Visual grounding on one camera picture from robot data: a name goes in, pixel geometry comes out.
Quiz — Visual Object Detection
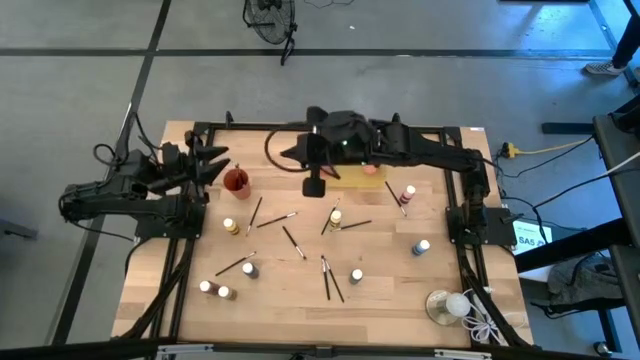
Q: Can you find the yellow translucent plastic bin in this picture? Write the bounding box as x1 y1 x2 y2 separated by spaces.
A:
324 164 387 190

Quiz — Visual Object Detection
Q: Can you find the white floor cable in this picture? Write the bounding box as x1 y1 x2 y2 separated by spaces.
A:
592 149 640 184

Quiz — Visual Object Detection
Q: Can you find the white SA5 label sign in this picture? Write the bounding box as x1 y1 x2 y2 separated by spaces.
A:
512 219 554 257

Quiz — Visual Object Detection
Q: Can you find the person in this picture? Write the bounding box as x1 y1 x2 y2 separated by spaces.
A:
612 27 640 69

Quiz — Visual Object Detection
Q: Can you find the black floor cable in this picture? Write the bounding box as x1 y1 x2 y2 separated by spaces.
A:
492 149 596 181

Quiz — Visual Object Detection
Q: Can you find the round lamp with white bulb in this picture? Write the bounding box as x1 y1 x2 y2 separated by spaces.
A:
424 289 472 327

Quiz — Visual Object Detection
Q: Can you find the black floor fan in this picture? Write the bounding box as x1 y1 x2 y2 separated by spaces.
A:
242 0 299 67

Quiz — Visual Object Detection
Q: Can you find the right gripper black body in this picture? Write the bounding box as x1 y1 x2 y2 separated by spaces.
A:
307 106 381 166

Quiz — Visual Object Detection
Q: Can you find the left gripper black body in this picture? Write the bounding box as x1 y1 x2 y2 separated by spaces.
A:
147 142 201 194

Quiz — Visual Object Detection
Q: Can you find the gray bag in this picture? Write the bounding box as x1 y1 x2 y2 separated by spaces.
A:
547 252 619 301

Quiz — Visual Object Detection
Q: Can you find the orange plastic cup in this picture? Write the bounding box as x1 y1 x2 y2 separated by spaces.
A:
222 164 253 201

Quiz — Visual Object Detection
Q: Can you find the coiled white cable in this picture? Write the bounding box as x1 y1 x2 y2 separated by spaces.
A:
460 289 526 346

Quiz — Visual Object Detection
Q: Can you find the gray stand foot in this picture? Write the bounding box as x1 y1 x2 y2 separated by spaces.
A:
0 217 40 241

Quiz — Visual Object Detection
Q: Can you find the person's shoe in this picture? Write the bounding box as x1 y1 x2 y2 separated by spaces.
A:
583 60 626 77

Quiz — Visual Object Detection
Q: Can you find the yellow power strip with cable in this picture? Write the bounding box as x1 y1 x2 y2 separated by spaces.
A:
501 135 594 160

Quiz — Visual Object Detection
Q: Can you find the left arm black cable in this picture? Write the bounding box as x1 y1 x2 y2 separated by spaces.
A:
93 112 151 171

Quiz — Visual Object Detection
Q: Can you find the black desk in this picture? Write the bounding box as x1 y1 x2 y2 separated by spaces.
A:
592 94 640 301

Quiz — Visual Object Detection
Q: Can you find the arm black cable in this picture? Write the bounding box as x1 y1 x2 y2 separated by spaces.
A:
263 128 314 174
93 112 151 171

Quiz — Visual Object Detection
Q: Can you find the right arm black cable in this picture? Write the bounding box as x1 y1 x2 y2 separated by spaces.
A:
263 128 314 174

